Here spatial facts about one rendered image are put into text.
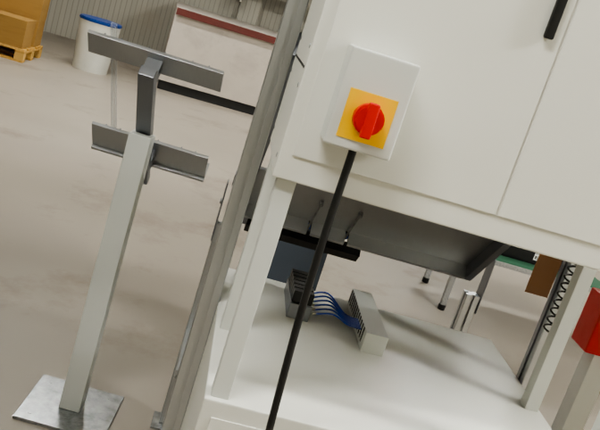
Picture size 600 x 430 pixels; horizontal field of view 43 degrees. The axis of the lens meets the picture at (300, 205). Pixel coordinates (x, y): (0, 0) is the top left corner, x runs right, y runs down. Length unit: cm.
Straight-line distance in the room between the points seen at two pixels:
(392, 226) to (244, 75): 702
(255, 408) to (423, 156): 49
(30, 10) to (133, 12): 315
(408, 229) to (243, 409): 97
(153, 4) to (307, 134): 1036
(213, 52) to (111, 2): 288
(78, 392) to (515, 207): 146
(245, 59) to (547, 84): 790
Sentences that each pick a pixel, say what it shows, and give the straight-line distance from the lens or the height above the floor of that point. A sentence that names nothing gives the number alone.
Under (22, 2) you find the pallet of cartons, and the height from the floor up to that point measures 55.
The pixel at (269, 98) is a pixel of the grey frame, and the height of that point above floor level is 106.
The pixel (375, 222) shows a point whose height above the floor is 78.
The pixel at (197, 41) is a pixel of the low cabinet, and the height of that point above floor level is 64.
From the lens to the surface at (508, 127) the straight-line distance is 119.
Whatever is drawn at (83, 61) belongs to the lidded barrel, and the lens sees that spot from 880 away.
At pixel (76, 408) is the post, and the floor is 2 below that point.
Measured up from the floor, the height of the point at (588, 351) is 63.
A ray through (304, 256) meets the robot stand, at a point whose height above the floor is 50.
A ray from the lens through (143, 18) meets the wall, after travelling 1147.
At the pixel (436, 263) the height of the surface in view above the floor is 70.
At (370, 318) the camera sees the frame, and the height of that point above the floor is 67.
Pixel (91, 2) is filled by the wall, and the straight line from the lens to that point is 1151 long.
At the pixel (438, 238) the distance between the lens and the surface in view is 214.
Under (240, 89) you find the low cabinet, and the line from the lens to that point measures 904.
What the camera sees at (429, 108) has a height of 117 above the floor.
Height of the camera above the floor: 123
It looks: 13 degrees down
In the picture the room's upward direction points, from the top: 18 degrees clockwise
